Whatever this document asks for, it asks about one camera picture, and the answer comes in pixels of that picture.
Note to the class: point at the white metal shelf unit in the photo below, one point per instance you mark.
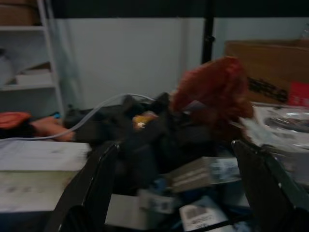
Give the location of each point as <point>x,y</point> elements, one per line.
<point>29,55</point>

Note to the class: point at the red box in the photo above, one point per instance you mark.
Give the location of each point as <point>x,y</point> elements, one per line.
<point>299,94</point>

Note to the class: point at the red plastic bag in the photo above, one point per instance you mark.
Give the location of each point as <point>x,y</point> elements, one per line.
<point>217,94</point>

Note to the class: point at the white labelled packet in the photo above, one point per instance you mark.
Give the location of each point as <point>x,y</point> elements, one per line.
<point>200,216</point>

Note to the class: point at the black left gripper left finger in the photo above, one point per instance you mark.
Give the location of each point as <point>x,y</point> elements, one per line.
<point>89,183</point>

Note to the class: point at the brown cardboard box on shelf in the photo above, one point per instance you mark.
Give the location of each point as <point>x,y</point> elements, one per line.
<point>18,12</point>

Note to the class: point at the orange and black item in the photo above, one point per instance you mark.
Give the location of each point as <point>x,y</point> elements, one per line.
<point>17,122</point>

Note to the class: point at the brown cardboard box with print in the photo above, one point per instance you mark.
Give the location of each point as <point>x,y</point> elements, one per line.
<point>268,70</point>

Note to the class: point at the clear plastic tube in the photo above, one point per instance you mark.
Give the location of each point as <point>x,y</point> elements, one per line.
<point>96,113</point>

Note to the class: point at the grey cardboard packet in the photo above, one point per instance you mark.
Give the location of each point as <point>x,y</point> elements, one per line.
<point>190,174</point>

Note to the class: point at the white paper box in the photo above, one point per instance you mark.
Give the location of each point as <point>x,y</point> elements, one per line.
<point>36,174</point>

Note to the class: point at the black metal pole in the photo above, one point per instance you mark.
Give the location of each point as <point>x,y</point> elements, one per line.
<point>208,31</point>

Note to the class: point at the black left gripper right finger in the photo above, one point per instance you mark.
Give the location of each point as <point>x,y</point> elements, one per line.
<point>268,191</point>

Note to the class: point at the clear plastic packaging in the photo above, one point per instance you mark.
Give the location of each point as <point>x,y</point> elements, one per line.
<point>282,128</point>

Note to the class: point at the yellow snack wrapper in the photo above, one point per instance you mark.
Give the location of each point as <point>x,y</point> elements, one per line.
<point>142,120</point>

